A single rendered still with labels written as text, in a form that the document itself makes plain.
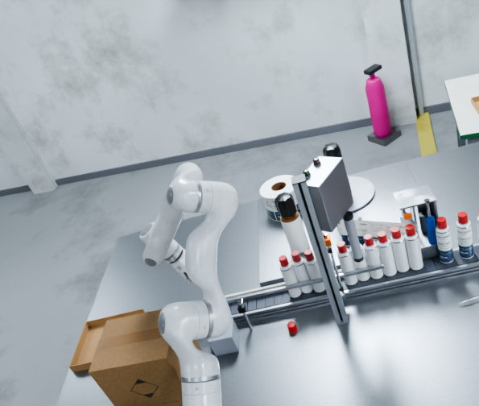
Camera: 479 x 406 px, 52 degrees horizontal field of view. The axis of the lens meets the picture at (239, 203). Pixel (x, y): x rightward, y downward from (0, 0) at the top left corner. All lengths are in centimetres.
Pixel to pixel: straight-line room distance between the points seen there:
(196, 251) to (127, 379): 59
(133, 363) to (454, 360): 107
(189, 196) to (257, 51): 345
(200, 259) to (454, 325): 94
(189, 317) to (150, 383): 42
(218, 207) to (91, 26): 395
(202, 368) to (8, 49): 479
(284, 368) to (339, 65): 337
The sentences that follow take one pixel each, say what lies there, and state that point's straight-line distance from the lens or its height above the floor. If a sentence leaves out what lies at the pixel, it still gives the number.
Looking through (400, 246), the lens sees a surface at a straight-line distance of 197.
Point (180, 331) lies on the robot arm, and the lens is 152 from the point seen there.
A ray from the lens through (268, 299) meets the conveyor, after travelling 211.
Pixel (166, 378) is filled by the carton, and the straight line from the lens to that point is 184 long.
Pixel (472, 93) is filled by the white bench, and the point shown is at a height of 80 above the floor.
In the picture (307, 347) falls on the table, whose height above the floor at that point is 83.
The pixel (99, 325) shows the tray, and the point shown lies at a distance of 252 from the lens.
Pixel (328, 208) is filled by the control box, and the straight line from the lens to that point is 162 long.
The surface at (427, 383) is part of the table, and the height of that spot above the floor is 83.
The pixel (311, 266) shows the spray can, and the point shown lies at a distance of 196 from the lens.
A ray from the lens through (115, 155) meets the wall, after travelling 589.
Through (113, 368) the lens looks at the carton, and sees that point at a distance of 185.
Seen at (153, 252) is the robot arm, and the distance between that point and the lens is 182.
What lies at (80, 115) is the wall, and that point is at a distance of 581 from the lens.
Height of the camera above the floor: 232
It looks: 32 degrees down
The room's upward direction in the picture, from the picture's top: 22 degrees counter-clockwise
